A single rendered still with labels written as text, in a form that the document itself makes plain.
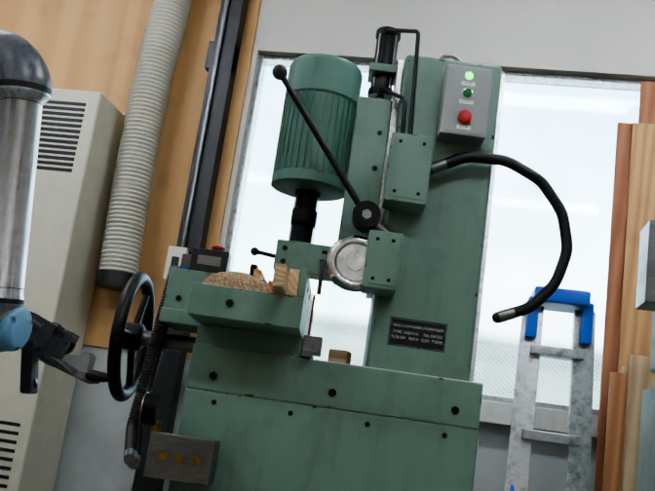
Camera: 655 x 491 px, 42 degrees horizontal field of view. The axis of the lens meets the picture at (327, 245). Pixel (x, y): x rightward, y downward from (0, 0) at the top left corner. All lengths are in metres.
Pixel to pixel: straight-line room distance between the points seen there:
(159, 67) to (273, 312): 2.08
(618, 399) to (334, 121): 1.46
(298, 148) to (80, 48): 2.09
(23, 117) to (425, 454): 1.06
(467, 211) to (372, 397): 0.47
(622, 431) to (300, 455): 1.48
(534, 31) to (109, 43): 1.76
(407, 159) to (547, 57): 1.78
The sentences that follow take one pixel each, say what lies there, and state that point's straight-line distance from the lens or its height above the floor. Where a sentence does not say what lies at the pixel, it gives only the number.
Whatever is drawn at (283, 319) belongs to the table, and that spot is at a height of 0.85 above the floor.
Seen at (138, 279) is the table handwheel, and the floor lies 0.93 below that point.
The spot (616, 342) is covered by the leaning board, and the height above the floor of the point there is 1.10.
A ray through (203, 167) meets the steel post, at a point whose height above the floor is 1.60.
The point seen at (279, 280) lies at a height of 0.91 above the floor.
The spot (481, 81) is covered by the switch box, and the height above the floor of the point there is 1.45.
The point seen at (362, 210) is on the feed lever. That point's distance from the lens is 1.80.
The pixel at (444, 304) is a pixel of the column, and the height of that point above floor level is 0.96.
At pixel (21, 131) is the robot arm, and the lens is 1.88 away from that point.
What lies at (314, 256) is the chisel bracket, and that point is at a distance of 1.91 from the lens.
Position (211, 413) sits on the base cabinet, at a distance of 1.70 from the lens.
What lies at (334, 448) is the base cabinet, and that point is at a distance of 1.69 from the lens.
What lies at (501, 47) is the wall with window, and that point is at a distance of 3.53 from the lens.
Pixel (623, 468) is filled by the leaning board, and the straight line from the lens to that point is 2.91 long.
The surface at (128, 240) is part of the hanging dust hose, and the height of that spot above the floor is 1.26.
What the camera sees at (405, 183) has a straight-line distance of 1.80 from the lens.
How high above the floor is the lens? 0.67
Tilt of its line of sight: 12 degrees up
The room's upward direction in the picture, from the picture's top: 8 degrees clockwise
